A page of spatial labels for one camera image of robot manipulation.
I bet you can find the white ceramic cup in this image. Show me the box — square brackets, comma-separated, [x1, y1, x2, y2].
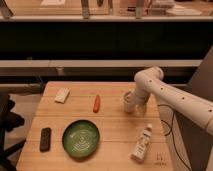
[123, 91, 135, 113]

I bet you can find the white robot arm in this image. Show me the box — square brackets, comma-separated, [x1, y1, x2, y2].
[124, 67, 213, 136]

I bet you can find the orange carrot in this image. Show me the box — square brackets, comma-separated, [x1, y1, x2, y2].
[93, 95, 101, 113]

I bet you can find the white squeeze bottle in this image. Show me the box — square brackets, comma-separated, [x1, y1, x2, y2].
[131, 124, 152, 163]

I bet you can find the green round plate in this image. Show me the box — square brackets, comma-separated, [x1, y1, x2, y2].
[62, 120, 100, 159]

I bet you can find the white rectangular sponge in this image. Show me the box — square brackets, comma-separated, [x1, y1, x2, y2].
[54, 88, 70, 104]

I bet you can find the black remote control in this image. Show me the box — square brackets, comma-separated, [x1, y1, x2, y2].
[40, 127, 51, 152]

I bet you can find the black office chair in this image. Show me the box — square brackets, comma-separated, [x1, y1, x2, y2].
[0, 93, 26, 171]

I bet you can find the black cable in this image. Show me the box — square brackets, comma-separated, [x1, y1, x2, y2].
[157, 103, 194, 171]

